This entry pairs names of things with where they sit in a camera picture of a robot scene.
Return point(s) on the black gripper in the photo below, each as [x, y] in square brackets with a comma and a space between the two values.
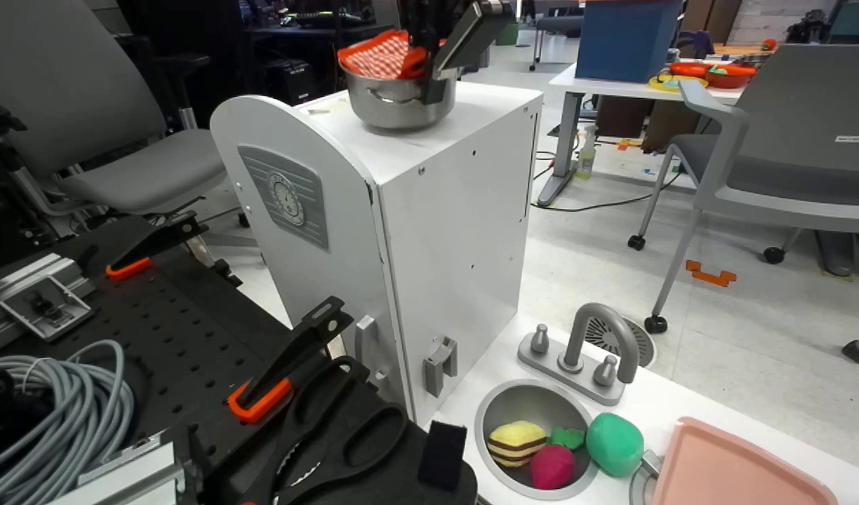
[429, 16]

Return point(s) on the orange patterned cloth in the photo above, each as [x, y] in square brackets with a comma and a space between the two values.
[377, 54]

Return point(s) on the stainless steel pot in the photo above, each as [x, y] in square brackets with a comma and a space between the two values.
[390, 110]

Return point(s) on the white office desk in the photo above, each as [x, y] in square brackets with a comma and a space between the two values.
[599, 89]

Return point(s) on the white toy kitchen cabinet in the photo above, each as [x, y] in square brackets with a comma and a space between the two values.
[447, 214]

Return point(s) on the white spray bottle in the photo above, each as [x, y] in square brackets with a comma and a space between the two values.
[588, 155]

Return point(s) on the blue plastic storage bin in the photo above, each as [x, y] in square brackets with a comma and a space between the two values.
[626, 43]

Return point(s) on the yellow green plate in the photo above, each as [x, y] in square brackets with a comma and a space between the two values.
[665, 85]

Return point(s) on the orange plastic tray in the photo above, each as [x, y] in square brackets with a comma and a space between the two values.
[714, 71]

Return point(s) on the gray toy faucet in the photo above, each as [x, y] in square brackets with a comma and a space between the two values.
[588, 325]

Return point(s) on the round metal sink bowl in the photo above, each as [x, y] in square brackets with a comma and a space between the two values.
[531, 402]

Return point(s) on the gray office chair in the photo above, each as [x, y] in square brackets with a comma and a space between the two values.
[804, 141]
[66, 85]

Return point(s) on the yellow striped toy sponge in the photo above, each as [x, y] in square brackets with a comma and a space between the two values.
[517, 446]

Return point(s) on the black rectangular block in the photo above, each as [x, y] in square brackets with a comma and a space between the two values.
[440, 457]

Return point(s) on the small green toy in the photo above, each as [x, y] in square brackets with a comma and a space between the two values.
[568, 439]

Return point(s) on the pink toy ball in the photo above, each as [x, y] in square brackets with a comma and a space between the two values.
[553, 468]

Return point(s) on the teal rounded toy block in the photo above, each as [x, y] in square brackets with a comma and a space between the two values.
[616, 447]

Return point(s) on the silver mounting plate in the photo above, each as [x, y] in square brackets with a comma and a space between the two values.
[46, 311]

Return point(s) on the pink plastic tray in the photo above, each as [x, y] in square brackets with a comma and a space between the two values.
[728, 474]

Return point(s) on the aluminium extrusion rail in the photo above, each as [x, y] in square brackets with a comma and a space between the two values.
[16, 281]

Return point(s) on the silver metal bracket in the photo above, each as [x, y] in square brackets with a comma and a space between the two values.
[130, 478]

